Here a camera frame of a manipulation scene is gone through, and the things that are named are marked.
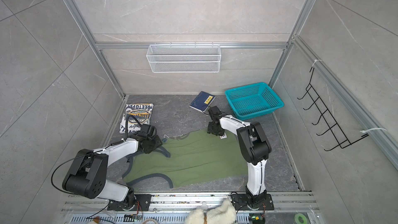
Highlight white tank top navy trim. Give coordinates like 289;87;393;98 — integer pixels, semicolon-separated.
119;103;153;134

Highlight green tank top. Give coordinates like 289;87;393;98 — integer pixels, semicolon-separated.
122;129;248;188

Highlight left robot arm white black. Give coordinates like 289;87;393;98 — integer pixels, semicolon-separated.
51;115;162;211

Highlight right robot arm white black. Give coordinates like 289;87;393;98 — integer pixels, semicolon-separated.
207;106;274;211

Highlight navy blue book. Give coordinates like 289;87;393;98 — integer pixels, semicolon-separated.
189;91;215;112

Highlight teal plastic basket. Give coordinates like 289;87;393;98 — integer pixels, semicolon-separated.
225;83;284;120

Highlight white fluffy plush toy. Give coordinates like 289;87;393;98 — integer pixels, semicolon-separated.
184;199;237;224

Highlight green tape roll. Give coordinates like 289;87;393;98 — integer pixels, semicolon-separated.
294;213;308;224

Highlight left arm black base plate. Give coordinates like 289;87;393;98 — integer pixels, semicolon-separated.
107;194;152;211

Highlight white wire mesh shelf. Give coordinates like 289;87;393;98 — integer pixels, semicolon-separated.
146;44;222;73

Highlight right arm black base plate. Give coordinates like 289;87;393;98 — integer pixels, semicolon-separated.
230;192;275;211

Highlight aluminium mounting rail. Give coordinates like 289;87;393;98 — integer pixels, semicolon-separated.
55;192;325;224

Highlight black wire hook rack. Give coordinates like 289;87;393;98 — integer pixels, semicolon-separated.
297;67;369;152

